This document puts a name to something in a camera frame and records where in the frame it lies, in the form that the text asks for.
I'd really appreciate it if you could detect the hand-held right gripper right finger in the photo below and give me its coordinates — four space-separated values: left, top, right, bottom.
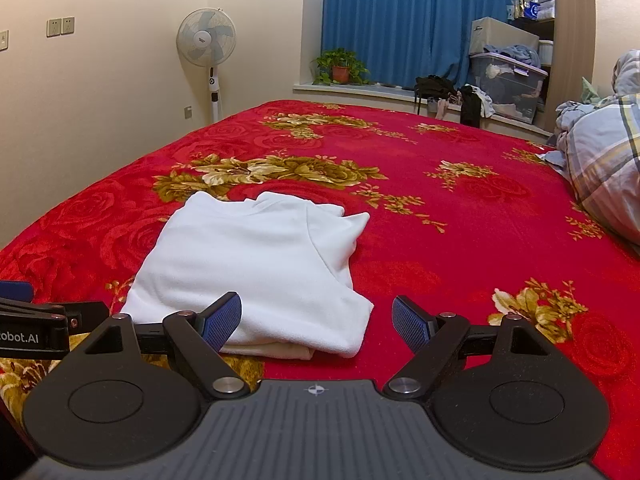
382 296 563 401

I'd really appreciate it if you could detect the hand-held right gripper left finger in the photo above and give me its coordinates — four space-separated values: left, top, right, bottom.
82 291 251 401

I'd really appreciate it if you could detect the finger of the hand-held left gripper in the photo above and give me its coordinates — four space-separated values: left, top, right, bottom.
47 301 109 341
0 281 34 304

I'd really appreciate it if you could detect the white garment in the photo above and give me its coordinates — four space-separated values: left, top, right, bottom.
121 191 375 361

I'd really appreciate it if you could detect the blue clothes pile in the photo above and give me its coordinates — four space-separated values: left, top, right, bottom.
482 45 543 68

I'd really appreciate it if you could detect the red floral blanket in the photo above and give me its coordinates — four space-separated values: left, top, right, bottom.
0 100 640 480

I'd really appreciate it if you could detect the pink cloth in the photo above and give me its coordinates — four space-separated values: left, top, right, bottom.
434 97 463 121

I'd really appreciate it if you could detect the black cloth item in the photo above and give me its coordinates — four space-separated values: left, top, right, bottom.
459 85 483 128

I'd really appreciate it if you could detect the white cloth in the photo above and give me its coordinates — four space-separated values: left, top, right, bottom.
472 86 497 119

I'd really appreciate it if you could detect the window sill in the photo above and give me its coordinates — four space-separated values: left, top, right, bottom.
292 82 556 138

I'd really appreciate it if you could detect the black bag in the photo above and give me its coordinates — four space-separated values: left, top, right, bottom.
414 75 457 116

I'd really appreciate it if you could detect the plaid duvet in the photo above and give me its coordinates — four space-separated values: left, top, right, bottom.
541 50 640 247

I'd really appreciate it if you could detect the potted green plant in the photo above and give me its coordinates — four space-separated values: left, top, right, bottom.
311 48 372 86

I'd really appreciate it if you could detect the white standing fan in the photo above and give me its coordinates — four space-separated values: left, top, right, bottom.
176 7 237 124

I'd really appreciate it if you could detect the grey box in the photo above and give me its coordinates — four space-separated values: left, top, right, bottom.
471 16 541 56

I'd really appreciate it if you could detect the blue curtain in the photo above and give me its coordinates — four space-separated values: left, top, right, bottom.
321 0 527 92

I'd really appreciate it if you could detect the shelf with stacked things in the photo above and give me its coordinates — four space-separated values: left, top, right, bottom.
506 0 557 68

